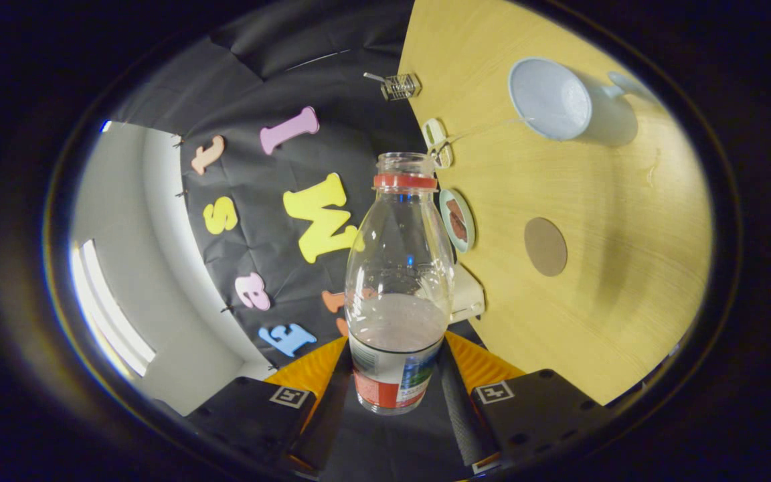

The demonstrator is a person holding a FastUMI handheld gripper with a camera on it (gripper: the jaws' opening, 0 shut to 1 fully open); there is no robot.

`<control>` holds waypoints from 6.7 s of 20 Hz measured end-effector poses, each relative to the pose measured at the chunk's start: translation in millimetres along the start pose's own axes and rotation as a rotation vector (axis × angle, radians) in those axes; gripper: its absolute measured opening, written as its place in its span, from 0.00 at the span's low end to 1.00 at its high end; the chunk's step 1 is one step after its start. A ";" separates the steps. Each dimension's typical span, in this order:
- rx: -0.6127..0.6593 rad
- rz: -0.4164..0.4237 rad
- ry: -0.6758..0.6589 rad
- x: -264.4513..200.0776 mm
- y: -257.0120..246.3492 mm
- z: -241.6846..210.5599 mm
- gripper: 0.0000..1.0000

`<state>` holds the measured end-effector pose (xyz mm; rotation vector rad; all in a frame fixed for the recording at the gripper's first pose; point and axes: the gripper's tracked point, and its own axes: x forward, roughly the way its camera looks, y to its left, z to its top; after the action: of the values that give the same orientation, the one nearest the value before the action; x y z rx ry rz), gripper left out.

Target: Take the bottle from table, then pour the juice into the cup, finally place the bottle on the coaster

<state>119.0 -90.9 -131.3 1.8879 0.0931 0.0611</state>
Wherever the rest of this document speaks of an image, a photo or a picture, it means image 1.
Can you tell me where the white toaster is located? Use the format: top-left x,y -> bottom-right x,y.
449,262 -> 487,323

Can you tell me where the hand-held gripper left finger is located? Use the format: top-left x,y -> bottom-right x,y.
181,335 -> 354,476

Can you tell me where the pale green plate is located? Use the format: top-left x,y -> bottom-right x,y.
439,189 -> 477,254

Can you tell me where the black backdrop cloth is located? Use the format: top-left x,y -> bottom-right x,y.
111,0 -> 487,480

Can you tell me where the small wire mesh holder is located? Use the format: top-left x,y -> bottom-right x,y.
381,72 -> 422,101

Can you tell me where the wide ceiling light panel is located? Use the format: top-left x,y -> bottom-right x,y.
71,240 -> 157,378

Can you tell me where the clear plastic juice bottle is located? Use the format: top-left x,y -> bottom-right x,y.
345,152 -> 456,416

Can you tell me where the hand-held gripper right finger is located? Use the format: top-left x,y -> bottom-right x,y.
436,331 -> 615,474

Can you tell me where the wooden table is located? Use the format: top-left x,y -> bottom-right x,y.
399,0 -> 714,406

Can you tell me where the round brown coaster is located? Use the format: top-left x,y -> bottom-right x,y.
524,217 -> 568,277

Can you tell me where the white cup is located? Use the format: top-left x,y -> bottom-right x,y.
508,57 -> 658,148

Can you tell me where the white divided dish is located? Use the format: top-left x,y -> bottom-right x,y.
422,118 -> 454,169

